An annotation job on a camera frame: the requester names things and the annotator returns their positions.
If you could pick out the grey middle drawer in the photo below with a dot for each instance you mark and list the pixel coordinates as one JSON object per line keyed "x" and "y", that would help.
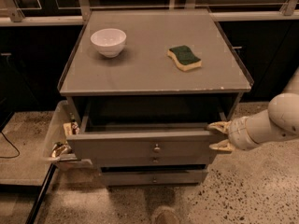
{"x": 152, "y": 161}

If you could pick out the grey top drawer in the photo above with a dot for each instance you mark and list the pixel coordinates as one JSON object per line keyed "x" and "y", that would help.
{"x": 135, "y": 127}

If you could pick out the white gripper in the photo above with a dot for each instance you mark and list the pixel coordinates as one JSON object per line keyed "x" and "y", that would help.
{"x": 239, "y": 134}

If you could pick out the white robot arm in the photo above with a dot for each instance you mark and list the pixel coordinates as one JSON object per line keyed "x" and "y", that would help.
{"x": 278, "y": 122}

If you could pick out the grey drawer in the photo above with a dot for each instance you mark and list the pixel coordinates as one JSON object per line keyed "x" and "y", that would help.
{"x": 153, "y": 178}
{"x": 152, "y": 161}
{"x": 135, "y": 127}

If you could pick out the black floor bar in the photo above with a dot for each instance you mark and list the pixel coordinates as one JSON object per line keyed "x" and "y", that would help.
{"x": 41, "y": 195}

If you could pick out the green and yellow sponge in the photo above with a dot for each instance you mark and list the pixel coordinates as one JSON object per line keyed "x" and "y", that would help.
{"x": 184, "y": 58}

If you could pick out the grey bottom drawer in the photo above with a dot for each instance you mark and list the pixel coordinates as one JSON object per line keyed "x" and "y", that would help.
{"x": 153, "y": 178}

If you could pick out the white ceramic bowl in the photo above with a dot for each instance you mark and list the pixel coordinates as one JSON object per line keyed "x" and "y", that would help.
{"x": 109, "y": 42}

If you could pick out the metal railing frame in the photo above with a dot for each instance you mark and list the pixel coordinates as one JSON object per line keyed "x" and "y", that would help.
{"x": 78, "y": 11}

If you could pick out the grey drawer cabinet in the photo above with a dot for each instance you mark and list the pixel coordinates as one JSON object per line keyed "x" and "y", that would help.
{"x": 143, "y": 68}

